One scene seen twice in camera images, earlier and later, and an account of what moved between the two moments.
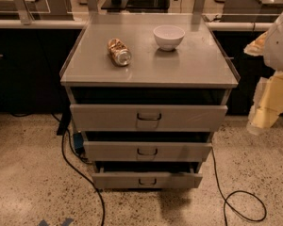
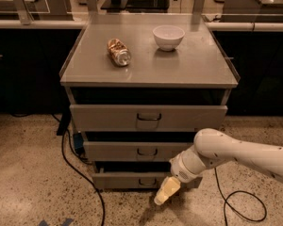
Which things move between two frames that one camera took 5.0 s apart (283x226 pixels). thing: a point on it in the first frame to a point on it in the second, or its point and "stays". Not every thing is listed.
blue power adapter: (78, 142) stays
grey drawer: (146, 180) stays
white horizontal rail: (80, 23) stays
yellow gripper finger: (258, 46) to (185, 167)
